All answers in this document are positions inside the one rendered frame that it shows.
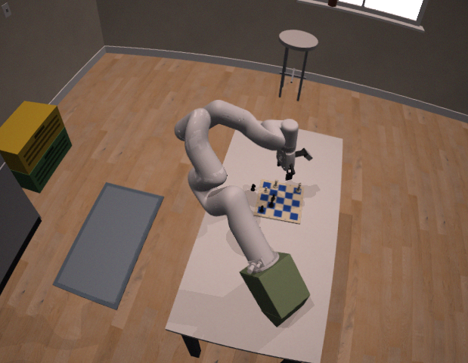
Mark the blue and cream chessboard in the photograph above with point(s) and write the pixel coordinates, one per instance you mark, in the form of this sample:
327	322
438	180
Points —
287	203

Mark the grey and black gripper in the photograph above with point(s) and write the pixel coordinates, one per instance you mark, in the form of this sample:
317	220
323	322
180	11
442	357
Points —
286	161

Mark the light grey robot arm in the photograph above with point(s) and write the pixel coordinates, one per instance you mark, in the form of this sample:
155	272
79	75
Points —
208	171

